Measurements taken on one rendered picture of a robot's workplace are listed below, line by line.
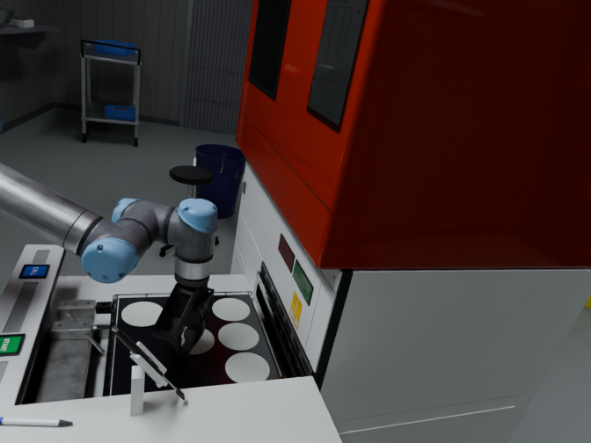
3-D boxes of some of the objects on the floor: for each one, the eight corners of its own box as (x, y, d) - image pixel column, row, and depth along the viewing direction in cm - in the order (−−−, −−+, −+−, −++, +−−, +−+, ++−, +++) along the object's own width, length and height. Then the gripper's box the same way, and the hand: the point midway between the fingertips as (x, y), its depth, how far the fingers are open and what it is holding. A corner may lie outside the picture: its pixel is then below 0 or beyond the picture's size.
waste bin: (192, 198, 403) (198, 135, 379) (239, 204, 411) (248, 143, 387) (185, 220, 359) (191, 151, 335) (239, 227, 366) (249, 159, 342)
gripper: (222, 266, 92) (211, 343, 101) (182, 256, 93) (176, 332, 102) (206, 286, 85) (196, 367, 93) (164, 274, 86) (157, 356, 94)
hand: (180, 353), depth 94 cm, fingers closed
